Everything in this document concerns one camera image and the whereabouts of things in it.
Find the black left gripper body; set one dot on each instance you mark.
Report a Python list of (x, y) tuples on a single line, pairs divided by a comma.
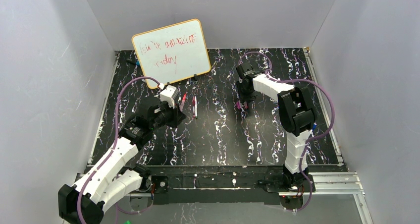
[(179, 116)]

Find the small orange-framed whiteboard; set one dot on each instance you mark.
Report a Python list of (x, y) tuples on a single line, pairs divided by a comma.
[(172, 53)]

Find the red gel pen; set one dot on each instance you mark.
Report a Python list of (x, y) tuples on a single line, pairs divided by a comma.
[(195, 107)]

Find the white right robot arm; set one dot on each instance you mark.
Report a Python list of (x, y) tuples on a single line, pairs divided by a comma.
[(297, 117)]

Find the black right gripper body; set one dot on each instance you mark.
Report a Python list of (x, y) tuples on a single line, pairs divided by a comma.
[(244, 93)]

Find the pink highlighter pen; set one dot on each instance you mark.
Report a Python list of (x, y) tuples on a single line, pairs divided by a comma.
[(183, 101)]

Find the blue-capped marker behind whiteboard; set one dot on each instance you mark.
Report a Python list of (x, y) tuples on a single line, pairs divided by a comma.
[(133, 62)]

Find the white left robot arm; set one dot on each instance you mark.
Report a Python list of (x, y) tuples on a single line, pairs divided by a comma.
[(87, 200)]

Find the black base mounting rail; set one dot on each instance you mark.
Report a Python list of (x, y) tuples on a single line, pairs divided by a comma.
[(229, 184)]

